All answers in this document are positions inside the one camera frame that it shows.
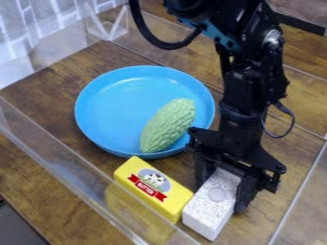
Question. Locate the white curtain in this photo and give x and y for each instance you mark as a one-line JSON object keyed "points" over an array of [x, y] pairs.
{"points": [[43, 31]]}

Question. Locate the green bitter gourd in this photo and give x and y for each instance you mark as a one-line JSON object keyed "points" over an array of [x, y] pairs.
{"points": [[167, 126]]}

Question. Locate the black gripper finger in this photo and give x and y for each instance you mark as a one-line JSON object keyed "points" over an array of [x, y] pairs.
{"points": [[246, 193], [203, 169]]}

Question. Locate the yellow butter box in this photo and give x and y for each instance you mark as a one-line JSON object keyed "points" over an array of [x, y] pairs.
{"points": [[155, 188]]}

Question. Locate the clear acrylic enclosure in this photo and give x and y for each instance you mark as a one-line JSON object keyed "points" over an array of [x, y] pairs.
{"points": [[55, 174]]}

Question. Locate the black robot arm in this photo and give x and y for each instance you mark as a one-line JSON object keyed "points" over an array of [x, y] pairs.
{"points": [[248, 39]]}

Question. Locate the white speckled block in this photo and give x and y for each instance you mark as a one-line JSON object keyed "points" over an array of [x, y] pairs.
{"points": [[211, 206]]}

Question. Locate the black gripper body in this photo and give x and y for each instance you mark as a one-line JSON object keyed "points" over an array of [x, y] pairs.
{"points": [[233, 147]]}

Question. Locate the blue round tray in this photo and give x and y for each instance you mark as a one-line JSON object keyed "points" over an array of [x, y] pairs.
{"points": [[120, 100]]}

